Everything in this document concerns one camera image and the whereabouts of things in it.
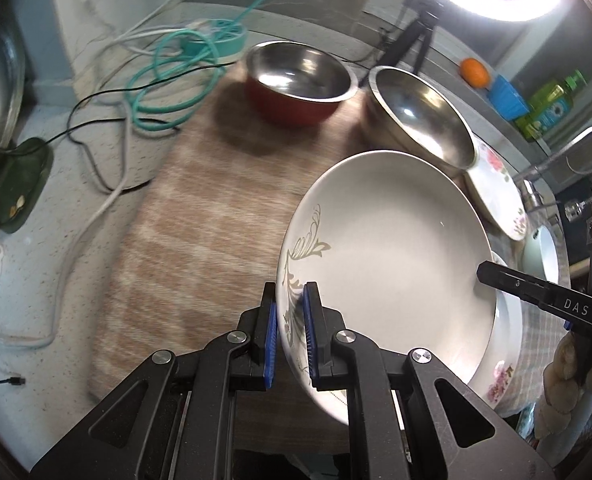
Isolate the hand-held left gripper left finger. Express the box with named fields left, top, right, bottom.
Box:
left=28, top=281, right=279, bottom=480

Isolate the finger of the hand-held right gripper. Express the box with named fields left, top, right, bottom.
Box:
left=477, top=260, right=592, bottom=334

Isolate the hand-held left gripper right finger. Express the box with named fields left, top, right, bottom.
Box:
left=303, top=281, right=561, bottom=480

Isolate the white plate with leaf print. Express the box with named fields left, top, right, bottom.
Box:
left=276, top=151, right=500, bottom=427

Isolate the person's right hand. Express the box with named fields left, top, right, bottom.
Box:
left=545, top=332, right=592, bottom=413

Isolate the pale green bowl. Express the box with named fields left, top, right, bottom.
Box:
left=522, top=227, right=561, bottom=287

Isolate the checkered cloth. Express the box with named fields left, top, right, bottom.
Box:
left=496, top=240, right=573, bottom=413

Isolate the large white floral plate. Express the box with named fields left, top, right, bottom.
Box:
left=468, top=252, right=525, bottom=407

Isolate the chrome faucet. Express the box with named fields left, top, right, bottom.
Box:
left=518, top=126, right=592, bottom=213

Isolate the small white floral plate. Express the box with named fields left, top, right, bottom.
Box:
left=465, top=141, right=528, bottom=242

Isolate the brown checked cloth mat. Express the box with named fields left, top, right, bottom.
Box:
left=86, top=57, right=479, bottom=456

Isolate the green dish soap bottle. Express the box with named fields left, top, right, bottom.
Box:
left=515, top=70, right=588, bottom=142

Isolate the blue plastic cup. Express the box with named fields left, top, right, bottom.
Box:
left=488, top=75, right=531, bottom=122

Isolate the stainless steel bowl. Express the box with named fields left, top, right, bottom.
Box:
left=361, top=66, right=478, bottom=171

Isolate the orange fruit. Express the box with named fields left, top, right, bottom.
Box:
left=459, top=58, right=491, bottom=89

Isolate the red steel-lined bowl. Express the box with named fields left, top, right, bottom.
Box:
left=245, top=42, right=359, bottom=128

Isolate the black tripod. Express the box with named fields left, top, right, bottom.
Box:
left=370, top=0, right=446, bottom=82

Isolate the green leaf-shaped dish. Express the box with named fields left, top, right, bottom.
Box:
left=0, top=137, right=54, bottom=235

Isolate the teal round power strip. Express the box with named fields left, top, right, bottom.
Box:
left=182, top=18, right=249, bottom=62

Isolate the white cable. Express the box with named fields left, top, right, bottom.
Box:
left=0, top=0, right=211, bottom=350

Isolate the black plug cable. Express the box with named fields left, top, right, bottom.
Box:
left=0, top=371, right=26, bottom=413

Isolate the teal cable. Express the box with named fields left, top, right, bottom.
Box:
left=124, top=0, right=299, bottom=134

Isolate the thin black cable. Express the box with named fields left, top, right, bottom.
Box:
left=0, top=57, right=239, bottom=192

